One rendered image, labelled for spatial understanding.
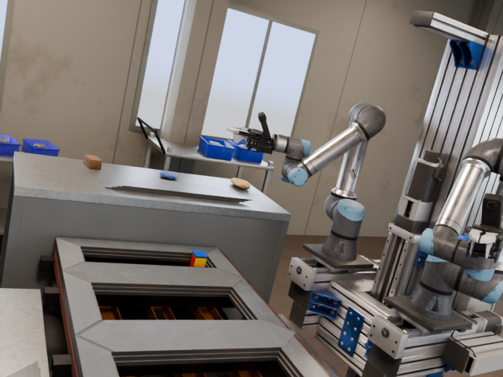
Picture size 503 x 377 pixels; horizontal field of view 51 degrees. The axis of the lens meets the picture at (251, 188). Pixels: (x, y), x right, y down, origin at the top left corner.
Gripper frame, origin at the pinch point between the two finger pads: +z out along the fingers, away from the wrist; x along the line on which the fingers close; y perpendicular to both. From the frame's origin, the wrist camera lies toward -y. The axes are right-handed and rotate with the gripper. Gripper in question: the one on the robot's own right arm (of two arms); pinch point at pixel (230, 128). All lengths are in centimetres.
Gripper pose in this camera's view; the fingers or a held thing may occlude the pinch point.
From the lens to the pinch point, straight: 225.7
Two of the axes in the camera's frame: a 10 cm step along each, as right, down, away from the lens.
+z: -9.7, -1.9, -1.6
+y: -2.4, 9.1, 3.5
